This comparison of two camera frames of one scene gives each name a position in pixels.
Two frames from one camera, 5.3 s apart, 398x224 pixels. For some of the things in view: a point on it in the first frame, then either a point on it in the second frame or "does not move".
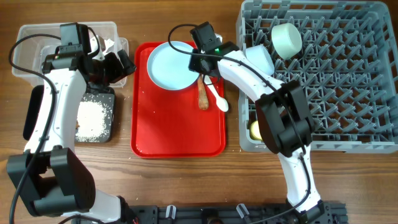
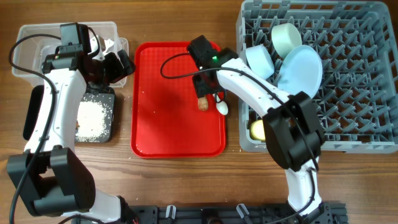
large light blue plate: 168,68 → 301,70
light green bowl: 286,40 does not move
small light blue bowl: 260,57 does not move
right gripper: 192,63 → 200,90
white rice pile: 91,117 does not move
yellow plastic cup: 255,130 does not move
